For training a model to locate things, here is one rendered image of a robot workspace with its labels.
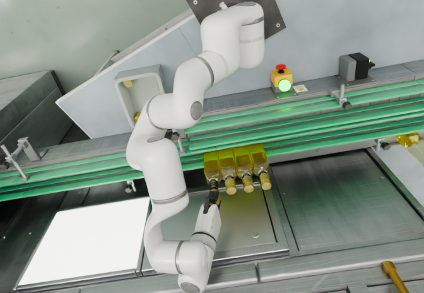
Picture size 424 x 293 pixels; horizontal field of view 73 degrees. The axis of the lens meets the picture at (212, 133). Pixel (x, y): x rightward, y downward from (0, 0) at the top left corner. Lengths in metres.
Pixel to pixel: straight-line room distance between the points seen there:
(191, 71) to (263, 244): 0.60
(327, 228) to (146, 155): 0.68
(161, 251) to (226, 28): 0.54
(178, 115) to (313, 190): 0.73
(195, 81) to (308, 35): 0.67
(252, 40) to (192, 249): 0.54
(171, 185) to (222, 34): 0.36
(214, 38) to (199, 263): 0.52
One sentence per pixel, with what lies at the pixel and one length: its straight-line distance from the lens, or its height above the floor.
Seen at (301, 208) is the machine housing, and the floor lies 1.14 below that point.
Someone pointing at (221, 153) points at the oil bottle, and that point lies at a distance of 1.08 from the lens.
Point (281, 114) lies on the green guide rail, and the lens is 1.06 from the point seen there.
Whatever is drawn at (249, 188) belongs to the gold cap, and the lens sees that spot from 0.97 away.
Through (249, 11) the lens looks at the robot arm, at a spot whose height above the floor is 1.10.
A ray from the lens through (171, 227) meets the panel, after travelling 1.09.
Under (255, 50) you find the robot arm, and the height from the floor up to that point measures 1.09.
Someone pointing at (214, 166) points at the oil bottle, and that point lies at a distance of 1.04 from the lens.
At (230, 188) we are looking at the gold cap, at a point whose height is 1.16.
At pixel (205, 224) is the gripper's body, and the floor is 1.32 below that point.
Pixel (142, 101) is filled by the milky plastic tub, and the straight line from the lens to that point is 1.23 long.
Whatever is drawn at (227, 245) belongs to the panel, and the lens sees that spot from 0.99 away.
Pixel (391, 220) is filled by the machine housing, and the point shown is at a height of 1.25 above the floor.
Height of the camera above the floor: 1.85
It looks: 57 degrees down
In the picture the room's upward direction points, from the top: 175 degrees clockwise
